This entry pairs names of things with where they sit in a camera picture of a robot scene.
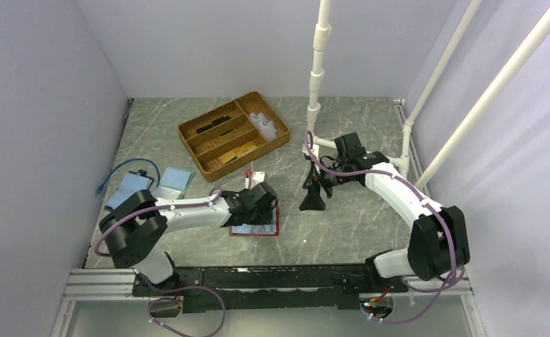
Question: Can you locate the blue cable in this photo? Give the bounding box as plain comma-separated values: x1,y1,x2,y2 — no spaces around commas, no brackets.
96,158,162,194

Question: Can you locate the open blue card holder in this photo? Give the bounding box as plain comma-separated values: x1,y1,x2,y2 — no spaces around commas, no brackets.
104,170,155,211

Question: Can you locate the black item in tray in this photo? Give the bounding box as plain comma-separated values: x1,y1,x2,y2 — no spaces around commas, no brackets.
195,115,231,134

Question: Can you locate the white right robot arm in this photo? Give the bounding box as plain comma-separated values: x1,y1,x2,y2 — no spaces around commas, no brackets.
299,131,471,291

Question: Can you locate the white PVC pipe frame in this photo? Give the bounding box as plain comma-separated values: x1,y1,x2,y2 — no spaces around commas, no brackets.
303,0,550,191

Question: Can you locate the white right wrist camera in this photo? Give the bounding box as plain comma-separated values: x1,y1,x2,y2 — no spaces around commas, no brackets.
301,144,320,161

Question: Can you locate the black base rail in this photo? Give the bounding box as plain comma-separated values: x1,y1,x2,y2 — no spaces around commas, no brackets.
131,263,407,313

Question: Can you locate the woven brown organizer tray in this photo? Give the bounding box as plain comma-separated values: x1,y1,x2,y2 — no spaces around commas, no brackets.
178,91,290,183

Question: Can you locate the tan card in tray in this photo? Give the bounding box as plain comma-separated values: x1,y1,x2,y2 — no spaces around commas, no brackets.
218,141,258,164

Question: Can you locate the red leather card holder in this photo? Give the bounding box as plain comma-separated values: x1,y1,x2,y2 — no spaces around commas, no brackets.
229,207,280,237

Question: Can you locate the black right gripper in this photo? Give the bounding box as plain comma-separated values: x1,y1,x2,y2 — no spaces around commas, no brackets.
299,159,351,211

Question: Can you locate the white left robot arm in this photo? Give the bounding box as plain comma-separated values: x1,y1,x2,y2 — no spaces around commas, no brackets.
94,182,278,295

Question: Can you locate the light blue card holder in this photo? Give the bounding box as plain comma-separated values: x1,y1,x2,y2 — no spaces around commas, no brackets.
152,167,194,200

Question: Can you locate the clear plastic card sleeve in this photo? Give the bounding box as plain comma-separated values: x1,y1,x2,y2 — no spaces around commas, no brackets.
256,119,277,141

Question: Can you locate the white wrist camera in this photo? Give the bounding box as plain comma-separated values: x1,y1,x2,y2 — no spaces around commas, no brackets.
244,169,266,190
301,144,320,161

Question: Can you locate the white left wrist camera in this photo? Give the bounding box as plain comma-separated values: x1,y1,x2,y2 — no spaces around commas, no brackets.
244,169,266,190

